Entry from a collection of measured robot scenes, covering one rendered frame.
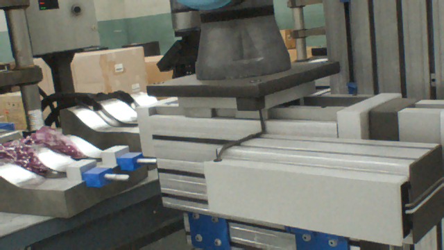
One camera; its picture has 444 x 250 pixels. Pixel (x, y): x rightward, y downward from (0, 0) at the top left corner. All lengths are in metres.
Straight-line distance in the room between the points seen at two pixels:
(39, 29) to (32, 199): 1.10
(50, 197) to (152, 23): 9.17
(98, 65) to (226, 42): 4.45
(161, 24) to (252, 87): 9.30
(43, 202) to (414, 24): 0.72
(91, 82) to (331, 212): 4.80
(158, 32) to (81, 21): 7.90
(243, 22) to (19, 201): 0.58
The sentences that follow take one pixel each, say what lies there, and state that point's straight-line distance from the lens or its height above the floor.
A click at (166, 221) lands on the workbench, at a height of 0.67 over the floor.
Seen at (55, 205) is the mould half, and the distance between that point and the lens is 1.09.
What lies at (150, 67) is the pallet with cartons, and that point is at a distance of 6.07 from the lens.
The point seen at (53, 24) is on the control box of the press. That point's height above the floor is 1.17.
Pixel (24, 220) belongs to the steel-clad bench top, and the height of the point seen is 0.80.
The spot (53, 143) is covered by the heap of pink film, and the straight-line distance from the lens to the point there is 1.29.
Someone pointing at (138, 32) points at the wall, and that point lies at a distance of 10.46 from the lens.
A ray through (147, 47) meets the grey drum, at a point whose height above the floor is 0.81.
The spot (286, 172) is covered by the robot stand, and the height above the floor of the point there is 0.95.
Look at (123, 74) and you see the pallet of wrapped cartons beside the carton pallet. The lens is 5.40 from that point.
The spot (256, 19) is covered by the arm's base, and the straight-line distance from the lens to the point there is 0.84.
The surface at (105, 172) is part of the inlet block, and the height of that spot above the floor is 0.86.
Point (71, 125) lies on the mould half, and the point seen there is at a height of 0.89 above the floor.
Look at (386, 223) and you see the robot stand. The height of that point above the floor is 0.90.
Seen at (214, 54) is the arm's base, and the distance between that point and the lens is 0.83.
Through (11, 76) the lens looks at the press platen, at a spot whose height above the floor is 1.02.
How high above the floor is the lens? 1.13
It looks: 11 degrees down
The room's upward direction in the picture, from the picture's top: 7 degrees counter-clockwise
